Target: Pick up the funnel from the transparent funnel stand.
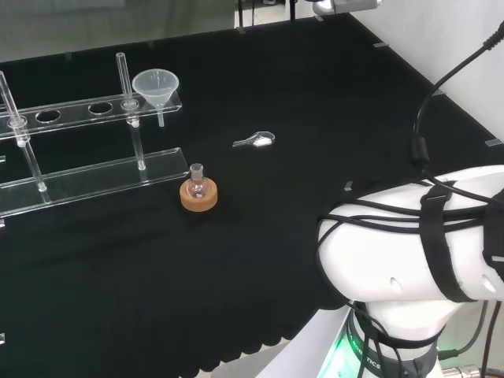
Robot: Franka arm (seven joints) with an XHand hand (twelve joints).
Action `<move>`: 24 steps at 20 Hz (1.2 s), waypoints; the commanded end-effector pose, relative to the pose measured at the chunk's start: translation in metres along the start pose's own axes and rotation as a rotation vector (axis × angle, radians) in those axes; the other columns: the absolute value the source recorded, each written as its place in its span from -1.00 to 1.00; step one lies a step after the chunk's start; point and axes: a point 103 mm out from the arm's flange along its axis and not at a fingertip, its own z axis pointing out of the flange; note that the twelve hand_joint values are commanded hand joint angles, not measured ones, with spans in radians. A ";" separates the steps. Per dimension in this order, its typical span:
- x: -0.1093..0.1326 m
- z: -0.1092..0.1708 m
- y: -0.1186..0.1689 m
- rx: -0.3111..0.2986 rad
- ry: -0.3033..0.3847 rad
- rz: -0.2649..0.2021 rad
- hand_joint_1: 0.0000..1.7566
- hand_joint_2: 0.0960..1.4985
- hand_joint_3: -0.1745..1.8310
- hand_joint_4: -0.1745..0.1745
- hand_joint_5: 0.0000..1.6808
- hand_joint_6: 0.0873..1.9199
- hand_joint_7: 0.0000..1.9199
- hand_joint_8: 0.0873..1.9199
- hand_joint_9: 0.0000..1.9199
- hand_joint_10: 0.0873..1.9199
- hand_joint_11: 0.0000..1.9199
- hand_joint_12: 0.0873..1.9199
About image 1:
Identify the cork ring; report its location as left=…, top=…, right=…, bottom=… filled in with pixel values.
left=180, top=178, right=219, bottom=214

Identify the clear weighing funnel with powder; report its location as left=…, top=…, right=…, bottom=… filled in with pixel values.
left=232, top=132, right=276, bottom=150

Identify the clear plastic funnel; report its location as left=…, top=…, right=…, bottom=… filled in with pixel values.
left=132, top=69, right=180, bottom=128

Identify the clear acrylic funnel stand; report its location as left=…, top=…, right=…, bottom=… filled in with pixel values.
left=0, top=52, right=189, bottom=219

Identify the black bench cloth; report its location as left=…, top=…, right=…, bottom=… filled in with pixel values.
left=0, top=11, right=504, bottom=372

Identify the small round-bottom glass flask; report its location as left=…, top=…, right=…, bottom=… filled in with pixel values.
left=187, top=163, right=209, bottom=199

